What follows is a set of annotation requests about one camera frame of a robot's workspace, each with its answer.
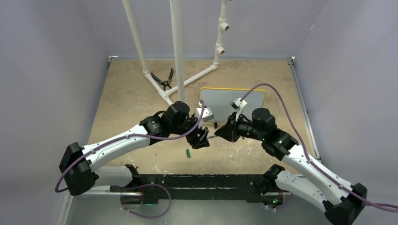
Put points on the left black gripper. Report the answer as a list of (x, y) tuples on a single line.
[(198, 138)]

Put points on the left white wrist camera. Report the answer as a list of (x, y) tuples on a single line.
[(207, 114)]

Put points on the yellow framed whiteboard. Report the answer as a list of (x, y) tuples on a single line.
[(219, 99)]

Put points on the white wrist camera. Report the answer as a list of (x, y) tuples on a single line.
[(207, 114), (238, 104)]

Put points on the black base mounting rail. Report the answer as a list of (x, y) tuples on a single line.
[(252, 188)]

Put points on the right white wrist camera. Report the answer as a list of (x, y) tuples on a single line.
[(238, 104)]

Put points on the green marker cap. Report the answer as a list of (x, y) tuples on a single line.
[(188, 153)]

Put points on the aluminium extrusion frame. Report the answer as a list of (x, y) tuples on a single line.
[(105, 209)]

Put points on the white PVC pipe frame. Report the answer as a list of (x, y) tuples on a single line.
[(176, 22)]

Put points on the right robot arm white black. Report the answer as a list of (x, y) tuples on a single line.
[(337, 198)]

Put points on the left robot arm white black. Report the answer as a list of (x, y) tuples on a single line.
[(84, 167)]

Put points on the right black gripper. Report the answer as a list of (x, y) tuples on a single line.
[(229, 131)]

